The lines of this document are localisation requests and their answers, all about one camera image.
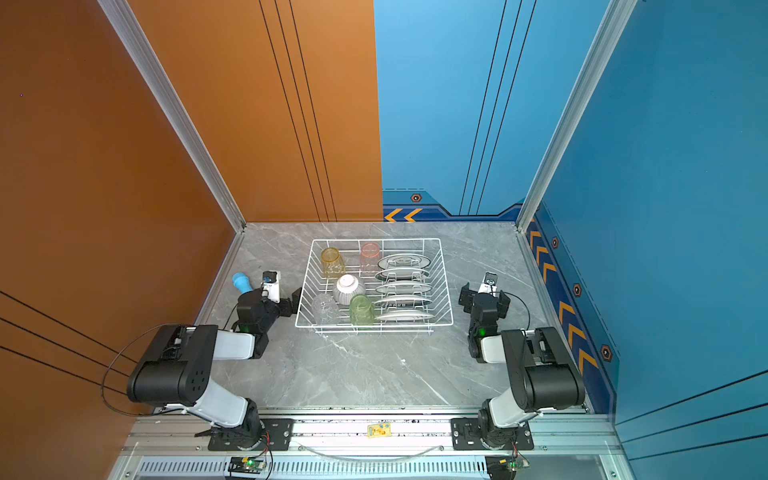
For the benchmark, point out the green glass cup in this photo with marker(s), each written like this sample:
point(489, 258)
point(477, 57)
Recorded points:
point(361, 311)

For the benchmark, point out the pink glass cup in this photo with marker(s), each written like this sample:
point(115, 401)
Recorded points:
point(370, 255)

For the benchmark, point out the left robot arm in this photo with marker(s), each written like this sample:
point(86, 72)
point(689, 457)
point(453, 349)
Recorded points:
point(175, 372)

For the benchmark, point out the left green circuit board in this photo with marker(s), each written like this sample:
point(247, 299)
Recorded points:
point(248, 467)

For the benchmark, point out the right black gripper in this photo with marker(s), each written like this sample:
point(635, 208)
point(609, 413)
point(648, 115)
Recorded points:
point(483, 299)

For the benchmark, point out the right aluminium corner post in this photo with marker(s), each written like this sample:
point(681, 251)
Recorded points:
point(609, 32)

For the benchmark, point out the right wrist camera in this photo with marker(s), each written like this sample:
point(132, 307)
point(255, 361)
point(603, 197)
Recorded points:
point(490, 282)

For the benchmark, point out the ribbed white bowl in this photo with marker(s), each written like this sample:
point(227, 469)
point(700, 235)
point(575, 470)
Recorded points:
point(346, 288)

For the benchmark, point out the right circuit board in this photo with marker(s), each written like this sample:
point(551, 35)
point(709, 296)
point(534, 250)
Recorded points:
point(505, 467)

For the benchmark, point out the white wire dish rack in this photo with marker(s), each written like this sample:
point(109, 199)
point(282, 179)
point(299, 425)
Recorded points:
point(315, 283)

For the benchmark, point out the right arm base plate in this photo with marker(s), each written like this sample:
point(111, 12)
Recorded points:
point(468, 434)

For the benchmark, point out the blue cylindrical tool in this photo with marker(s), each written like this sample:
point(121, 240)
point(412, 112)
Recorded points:
point(242, 283)

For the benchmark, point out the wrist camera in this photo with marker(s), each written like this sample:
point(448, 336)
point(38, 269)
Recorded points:
point(271, 285)
point(490, 282)

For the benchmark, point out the aluminium corner post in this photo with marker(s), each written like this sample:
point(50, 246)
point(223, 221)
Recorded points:
point(126, 25)
point(609, 32)

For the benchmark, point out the left aluminium corner post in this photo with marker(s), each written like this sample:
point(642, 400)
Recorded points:
point(126, 25)

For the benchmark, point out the yellow glass cup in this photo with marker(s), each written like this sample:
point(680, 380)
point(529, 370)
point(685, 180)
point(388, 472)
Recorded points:
point(332, 263)

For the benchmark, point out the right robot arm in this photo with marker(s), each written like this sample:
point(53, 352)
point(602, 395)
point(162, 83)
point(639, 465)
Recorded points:
point(540, 369)

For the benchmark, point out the clear glass cup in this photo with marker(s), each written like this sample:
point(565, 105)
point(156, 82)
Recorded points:
point(325, 310)

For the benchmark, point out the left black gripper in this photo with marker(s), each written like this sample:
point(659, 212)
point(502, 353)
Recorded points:
point(282, 303)

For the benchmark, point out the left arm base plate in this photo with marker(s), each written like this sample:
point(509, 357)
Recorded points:
point(274, 434)

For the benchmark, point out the yellow sticker tag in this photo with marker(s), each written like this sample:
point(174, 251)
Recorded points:
point(379, 430)

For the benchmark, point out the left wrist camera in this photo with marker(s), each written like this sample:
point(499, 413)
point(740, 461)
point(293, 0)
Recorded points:
point(271, 285)

